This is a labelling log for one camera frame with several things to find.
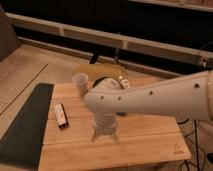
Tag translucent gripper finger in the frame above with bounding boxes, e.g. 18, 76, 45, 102
91, 131, 98, 142
111, 133, 119, 144

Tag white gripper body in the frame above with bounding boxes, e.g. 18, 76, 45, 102
93, 114, 117, 137

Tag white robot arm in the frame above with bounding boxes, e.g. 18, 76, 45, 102
84, 71, 213, 142

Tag white tube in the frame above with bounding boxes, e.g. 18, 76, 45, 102
119, 76, 130, 89

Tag translucent plastic cup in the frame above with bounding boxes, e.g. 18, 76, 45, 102
72, 73, 88, 97

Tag dark floor mat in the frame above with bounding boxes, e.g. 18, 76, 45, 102
0, 83, 53, 169

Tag black cables on floor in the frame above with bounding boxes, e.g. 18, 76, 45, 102
176, 116, 213, 171

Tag white wall rail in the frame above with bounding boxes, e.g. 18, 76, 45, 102
6, 13, 213, 67

